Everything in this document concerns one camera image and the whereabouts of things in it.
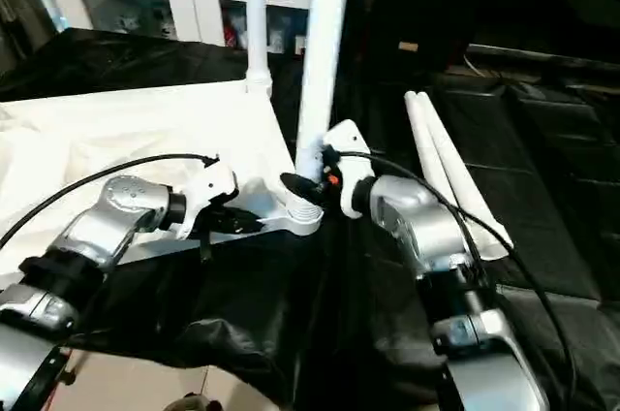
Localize white plastic table top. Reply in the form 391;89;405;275
0;79;324;289

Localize white plastic table leg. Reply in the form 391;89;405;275
244;0;273;96
415;89;514;262
404;89;485;237
285;0;356;226

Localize black plastic mat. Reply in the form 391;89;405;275
0;26;620;411

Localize black case with yellow label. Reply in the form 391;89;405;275
348;0;469;74

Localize long grey metal bar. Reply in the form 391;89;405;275
468;44;620;71

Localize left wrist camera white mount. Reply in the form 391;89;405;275
176;158;241;240

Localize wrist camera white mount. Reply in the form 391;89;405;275
322;118;375;219
176;158;241;240

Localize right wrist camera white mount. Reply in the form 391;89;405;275
322;118;375;219

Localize black left wrist camera cable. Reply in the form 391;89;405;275
0;152;220;248

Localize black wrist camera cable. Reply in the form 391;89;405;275
333;147;578;411
0;152;220;248

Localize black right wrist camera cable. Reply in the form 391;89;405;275
333;147;578;411

